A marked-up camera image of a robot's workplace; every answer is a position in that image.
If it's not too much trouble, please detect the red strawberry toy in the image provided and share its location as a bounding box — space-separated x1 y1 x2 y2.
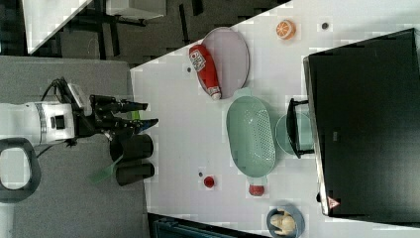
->
249 184 264 196

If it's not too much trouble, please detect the black utensil cup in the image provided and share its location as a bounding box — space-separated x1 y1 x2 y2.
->
116 163 155 186
110 134 155 162

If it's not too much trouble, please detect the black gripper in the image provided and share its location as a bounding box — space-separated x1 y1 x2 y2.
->
74 94 158 140

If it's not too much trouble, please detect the small red tomato toy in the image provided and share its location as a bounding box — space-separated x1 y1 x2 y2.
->
203 177 215 188

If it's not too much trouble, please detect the lower black utensil cup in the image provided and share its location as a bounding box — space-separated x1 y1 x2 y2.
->
116 163 155 186

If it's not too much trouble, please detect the upper black utensil cup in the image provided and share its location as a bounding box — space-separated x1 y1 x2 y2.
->
110 134 155 162

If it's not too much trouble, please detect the blue bowl with white toy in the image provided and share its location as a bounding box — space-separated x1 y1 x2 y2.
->
266 205 305 238

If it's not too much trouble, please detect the black toaster oven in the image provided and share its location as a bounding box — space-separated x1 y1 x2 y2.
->
303 29 420 227

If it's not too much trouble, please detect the red ketchup bottle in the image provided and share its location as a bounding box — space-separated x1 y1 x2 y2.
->
189 45 221 100

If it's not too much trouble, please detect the green spatula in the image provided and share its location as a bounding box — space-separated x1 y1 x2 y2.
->
89 157 123 183

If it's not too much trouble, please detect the grey round plate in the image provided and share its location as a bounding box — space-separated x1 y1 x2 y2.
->
202 27 250 99

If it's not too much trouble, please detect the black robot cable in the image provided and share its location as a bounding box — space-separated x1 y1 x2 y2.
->
35 77 71 159

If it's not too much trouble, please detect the mint green cup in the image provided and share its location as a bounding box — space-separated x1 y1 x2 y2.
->
275 113 314 158

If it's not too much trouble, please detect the orange slice toy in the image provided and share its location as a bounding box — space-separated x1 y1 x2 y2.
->
276 20 296 40

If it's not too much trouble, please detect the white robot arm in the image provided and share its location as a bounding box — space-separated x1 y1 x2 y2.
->
1 95 158 147

